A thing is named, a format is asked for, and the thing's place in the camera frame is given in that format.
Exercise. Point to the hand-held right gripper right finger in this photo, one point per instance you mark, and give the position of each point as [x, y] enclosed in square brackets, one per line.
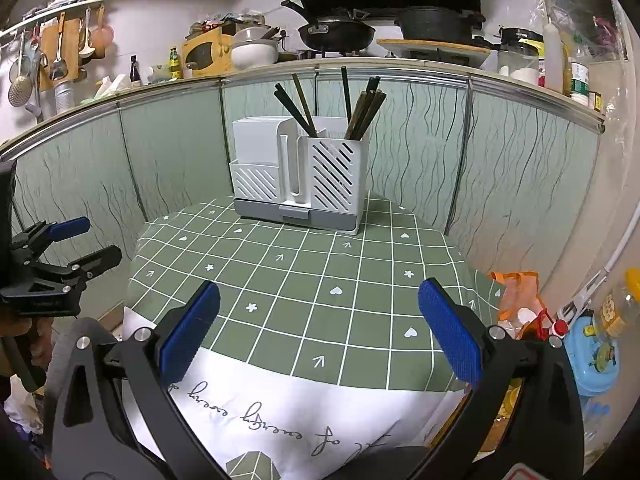
[452, 332]

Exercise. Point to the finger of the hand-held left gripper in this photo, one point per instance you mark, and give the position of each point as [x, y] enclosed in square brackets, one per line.
[95, 260]
[70, 227]

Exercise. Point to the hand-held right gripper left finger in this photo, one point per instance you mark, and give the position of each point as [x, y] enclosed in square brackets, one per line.
[192, 332]

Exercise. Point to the white utensil holder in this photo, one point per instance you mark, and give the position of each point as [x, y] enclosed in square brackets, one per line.
[255, 185]

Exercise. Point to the person's left hand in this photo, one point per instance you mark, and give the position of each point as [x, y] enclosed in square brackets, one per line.
[37, 340]

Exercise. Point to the orange plastic bag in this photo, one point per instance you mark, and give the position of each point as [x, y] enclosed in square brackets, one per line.
[520, 290]

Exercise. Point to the dark red-capped bottle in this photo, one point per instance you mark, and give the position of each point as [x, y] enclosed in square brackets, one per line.
[559, 328]

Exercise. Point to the green checked tablecloth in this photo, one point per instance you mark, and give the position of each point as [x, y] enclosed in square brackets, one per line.
[300, 285]

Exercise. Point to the metal utensil canister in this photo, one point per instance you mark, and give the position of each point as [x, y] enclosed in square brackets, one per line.
[64, 97]

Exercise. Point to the metal mesh skimmer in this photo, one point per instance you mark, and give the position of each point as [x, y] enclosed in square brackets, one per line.
[20, 91]

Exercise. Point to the blue plastic container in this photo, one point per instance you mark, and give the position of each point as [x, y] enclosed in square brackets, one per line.
[597, 355]

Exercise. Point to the white folded carton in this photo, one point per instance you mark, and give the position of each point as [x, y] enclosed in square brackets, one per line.
[111, 86]

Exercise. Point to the metal ladle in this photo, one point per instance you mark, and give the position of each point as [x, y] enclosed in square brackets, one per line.
[57, 67]

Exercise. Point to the dark glass bottle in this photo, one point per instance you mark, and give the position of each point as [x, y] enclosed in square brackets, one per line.
[135, 70]

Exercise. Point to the white ladle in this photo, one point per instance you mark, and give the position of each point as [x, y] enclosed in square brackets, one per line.
[86, 46]

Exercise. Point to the white pipe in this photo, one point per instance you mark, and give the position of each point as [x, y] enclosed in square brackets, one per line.
[620, 247]

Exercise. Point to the green glass bottle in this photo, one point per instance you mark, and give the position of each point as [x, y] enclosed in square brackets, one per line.
[174, 62]

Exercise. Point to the pink plastic scoop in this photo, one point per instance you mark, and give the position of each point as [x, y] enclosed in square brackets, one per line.
[102, 35]

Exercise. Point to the white bowl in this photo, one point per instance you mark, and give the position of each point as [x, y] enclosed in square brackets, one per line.
[252, 52]

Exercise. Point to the green label jar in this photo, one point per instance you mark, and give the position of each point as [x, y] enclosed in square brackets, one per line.
[580, 85]

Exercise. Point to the black-lid clear container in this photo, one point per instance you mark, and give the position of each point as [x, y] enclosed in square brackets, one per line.
[520, 55]

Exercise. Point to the white squeeze bottle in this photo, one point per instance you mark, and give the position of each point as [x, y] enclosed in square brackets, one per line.
[552, 55]

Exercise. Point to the black cooking pot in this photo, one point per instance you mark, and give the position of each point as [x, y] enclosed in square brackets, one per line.
[435, 25]

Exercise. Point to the black wok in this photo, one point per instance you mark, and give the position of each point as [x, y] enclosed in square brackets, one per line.
[337, 32]

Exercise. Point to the metal wall rack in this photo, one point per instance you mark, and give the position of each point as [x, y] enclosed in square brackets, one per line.
[60, 10]

